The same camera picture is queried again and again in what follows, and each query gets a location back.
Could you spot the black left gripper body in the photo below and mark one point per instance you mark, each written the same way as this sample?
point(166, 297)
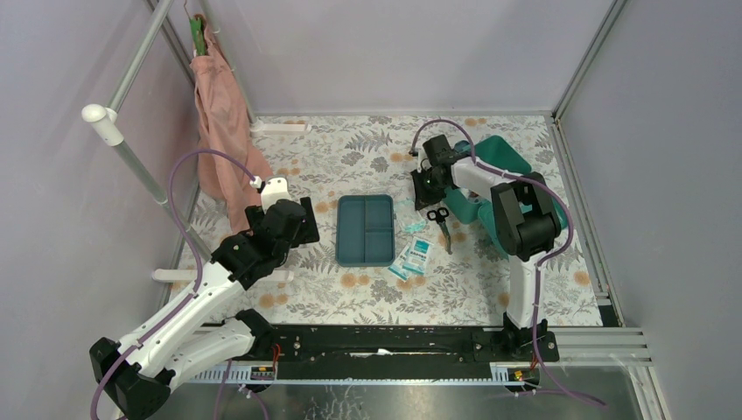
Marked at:
point(307, 220)

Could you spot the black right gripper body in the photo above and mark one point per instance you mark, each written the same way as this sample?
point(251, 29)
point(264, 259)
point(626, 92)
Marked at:
point(430, 182)

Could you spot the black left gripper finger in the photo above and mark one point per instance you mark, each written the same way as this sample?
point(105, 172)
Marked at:
point(308, 233)
point(307, 205)

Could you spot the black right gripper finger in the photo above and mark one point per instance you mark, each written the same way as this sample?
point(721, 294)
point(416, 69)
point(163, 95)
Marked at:
point(435, 195)
point(421, 199)

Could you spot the black handled scissors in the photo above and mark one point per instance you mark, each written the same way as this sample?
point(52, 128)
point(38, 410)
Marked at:
point(439, 216)

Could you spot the teal band-aid pack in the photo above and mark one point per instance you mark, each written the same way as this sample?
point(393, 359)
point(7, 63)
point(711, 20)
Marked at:
point(410, 219)

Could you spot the teal medical gauze packet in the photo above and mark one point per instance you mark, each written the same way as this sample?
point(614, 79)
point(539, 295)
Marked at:
point(417, 256)

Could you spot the dark teal divided tray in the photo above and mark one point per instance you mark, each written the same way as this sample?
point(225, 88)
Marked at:
point(365, 231)

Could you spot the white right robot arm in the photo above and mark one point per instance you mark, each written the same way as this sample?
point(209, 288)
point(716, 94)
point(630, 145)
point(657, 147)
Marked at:
point(526, 224)

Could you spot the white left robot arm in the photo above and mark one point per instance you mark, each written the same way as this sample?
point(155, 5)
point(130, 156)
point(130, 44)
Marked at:
point(139, 371)

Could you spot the teal medicine kit box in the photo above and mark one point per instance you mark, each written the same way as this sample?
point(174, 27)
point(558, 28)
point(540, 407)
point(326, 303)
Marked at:
point(495, 151)

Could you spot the floral table cloth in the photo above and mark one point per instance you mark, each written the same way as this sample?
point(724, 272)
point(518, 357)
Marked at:
point(466, 281)

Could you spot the white rack foot rear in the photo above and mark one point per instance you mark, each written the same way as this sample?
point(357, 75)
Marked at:
point(296, 129)

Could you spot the pink hanging cloth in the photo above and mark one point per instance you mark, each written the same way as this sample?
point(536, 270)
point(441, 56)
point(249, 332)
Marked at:
point(224, 126)

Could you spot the green clothes hanger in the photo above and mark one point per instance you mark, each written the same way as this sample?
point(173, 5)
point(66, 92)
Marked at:
point(197, 25)

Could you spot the white clothes rack pole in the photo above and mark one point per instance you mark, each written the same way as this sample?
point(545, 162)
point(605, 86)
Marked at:
point(103, 122)

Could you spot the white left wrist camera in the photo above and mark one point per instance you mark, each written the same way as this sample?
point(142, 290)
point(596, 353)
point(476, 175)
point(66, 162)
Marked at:
point(271, 190)

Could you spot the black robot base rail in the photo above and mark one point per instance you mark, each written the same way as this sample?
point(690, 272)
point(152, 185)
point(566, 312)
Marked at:
point(387, 353)

